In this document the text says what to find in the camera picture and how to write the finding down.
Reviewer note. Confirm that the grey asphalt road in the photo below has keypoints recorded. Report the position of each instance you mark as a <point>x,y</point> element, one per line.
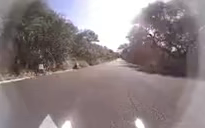
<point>103,90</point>

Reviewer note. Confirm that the row of trees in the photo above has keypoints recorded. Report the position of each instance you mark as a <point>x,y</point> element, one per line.
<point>46,36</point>
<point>163,36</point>

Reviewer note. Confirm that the robot's own part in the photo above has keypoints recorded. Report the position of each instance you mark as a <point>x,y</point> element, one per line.
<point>139,123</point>
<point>66,124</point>

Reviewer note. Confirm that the dry grass verge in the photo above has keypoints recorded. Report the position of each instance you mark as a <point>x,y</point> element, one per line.
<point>30,74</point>

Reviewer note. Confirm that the white painted road marking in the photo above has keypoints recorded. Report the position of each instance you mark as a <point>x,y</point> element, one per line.
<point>48,122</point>

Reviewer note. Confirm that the white painted edge line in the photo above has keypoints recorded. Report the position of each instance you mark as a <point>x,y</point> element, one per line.
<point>20,79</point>

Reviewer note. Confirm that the small white marker post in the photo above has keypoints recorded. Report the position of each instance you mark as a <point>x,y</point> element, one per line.
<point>41,67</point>

